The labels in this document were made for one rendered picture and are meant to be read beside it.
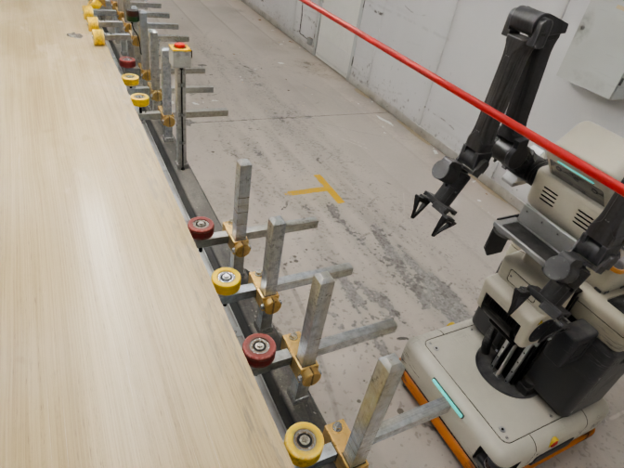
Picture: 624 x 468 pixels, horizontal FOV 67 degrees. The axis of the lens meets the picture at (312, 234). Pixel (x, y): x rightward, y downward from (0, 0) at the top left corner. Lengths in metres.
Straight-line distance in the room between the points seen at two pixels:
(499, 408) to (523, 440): 0.14
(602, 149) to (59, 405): 1.40
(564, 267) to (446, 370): 1.02
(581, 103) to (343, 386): 2.47
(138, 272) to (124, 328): 0.19
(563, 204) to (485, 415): 0.89
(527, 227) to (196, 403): 1.10
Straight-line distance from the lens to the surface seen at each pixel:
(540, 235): 1.58
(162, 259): 1.37
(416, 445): 2.19
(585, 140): 1.48
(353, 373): 2.30
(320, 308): 1.04
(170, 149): 2.33
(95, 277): 1.34
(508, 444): 2.00
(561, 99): 3.77
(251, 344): 1.15
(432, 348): 2.14
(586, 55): 3.42
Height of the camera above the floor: 1.79
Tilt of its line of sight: 36 degrees down
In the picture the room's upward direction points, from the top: 11 degrees clockwise
